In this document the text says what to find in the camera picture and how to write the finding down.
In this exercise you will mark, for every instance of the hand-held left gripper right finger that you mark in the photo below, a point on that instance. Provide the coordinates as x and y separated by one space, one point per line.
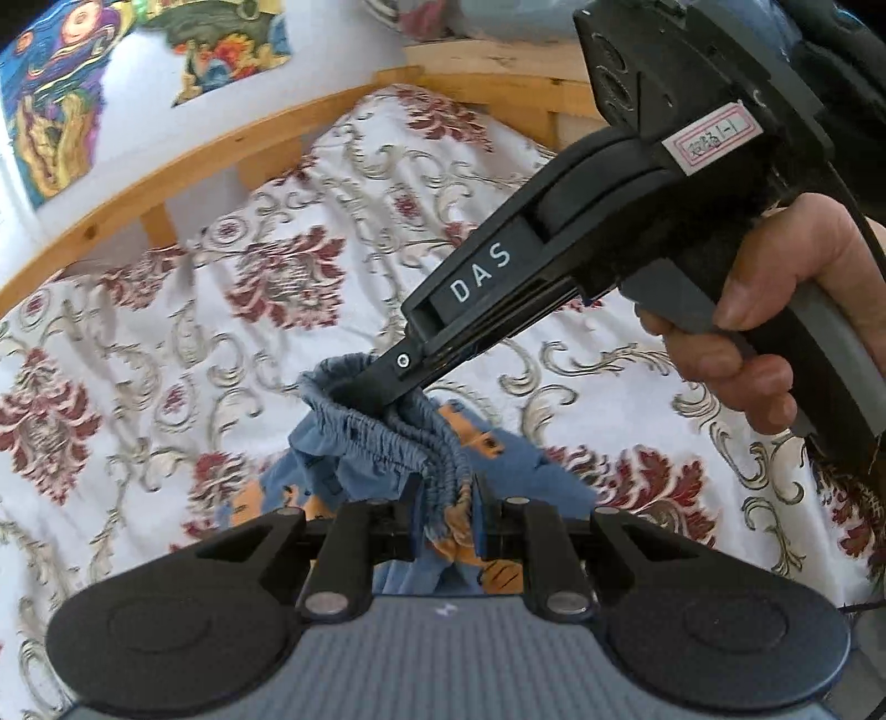
478 526

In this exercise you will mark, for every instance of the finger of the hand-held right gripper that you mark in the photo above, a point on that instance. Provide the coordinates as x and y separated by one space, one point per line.
377 388

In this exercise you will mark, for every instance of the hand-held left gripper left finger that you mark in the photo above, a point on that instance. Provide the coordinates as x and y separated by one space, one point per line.
413 529

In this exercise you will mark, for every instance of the blue orange printed pants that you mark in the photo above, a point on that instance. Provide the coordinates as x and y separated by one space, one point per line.
415 457

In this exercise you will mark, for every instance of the person's right hand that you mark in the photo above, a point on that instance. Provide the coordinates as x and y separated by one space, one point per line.
768 277

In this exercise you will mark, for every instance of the white floral bed sheet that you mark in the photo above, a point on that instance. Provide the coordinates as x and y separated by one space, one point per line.
173 360

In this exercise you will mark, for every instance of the wooden bed frame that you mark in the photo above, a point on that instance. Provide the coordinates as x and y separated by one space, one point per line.
277 145

